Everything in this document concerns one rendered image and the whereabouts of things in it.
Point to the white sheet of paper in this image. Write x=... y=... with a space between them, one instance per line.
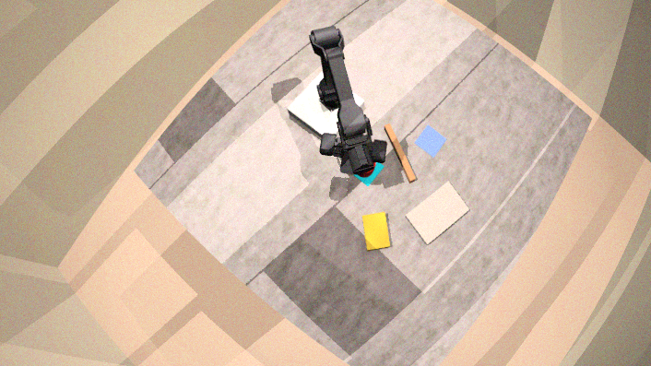
x=438 y=212

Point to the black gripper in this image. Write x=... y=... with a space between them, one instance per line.
x=329 y=147

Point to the red cup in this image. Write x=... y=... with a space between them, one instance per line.
x=367 y=174

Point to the yellow rectangular block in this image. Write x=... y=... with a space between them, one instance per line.
x=375 y=229

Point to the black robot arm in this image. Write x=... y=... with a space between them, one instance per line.
x=335 y=92

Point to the light wooden bar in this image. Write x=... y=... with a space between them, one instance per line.
x=400 y=153

